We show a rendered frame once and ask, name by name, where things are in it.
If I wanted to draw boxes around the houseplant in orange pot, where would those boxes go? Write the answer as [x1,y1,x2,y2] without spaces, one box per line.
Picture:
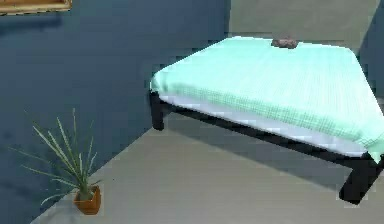
[9,107,103,216]

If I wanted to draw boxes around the bed with mint green cover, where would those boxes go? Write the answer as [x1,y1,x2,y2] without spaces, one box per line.
[148,35,384,206]

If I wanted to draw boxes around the small brown lumpy object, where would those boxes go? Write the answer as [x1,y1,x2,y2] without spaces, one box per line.
[271,32,299,50]

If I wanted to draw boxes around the gold framed wall picture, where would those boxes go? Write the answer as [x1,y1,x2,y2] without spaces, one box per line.
[0,0,73,16]

